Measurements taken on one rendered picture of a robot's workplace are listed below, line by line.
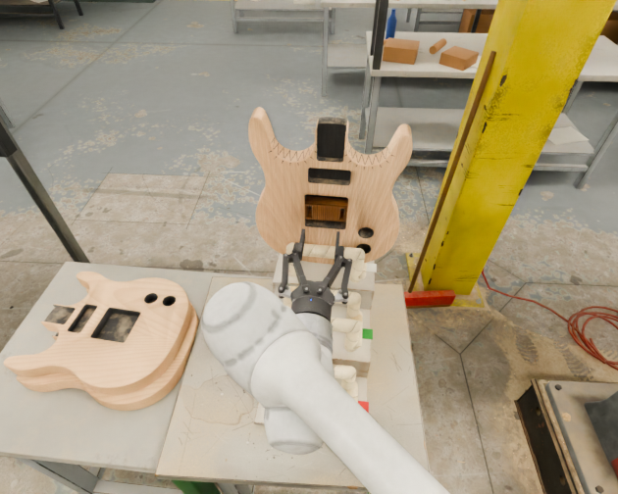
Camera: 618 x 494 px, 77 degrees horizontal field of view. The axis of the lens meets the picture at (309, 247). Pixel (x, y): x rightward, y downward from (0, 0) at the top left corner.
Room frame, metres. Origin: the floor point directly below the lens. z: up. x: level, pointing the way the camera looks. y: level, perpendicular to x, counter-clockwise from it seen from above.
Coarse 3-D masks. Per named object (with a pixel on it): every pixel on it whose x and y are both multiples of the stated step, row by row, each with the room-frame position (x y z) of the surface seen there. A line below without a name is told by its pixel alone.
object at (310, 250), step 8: (288, 248) 0.67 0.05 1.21; (304, 248) 0.67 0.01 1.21; (312, 248) 0.67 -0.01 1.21; (320, 248) 0.66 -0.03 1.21; (328, 248) 0.66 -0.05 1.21; (344, 248) 0.66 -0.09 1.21; (352, 248) 0.66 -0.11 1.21; (360, 248) 0.67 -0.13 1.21; (312, 256) 0.66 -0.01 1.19; (320, 256) 0.65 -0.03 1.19; (328, 256) 0.65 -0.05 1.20; (344, 256) 0.65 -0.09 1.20; (352, 256) 0.65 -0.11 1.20; (360, 256) 0.64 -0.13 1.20
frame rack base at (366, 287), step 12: (312, 264) 0.71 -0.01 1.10; (324, 264) 0.71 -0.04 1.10; (276, 276) 0.66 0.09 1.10; (288, 276) 0.66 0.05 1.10; (312, 276) 0.66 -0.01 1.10; (324, 276) 0.66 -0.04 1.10; (336, 276) 0.66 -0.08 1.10; (372, 276) 0.66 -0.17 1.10; (276, 288) 0.64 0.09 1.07; (336, 288) 0.63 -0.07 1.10; (348, 288) 0.62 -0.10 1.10; (360, 288) 0.62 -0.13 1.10; (372, 288) 0.62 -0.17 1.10; (372, 300) 0.61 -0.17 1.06
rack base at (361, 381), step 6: (336, 378) 0.45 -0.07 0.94; (360, 378) 0.45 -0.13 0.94; (366, 378) 0.45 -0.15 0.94; (360, 384) 0.43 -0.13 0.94; (366, 384) 0.43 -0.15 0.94; (360, 390) 0.42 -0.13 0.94; (366, 390) 0.42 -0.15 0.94; (360, 396) 0.40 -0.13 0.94; (366, 396) 0.40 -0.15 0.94; (258, 402) 0.39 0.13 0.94; (258, 408) 0.37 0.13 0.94; (264, 408) 0.37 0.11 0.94; (258, 414) 0.36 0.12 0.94; (258, 420) 0.34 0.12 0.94
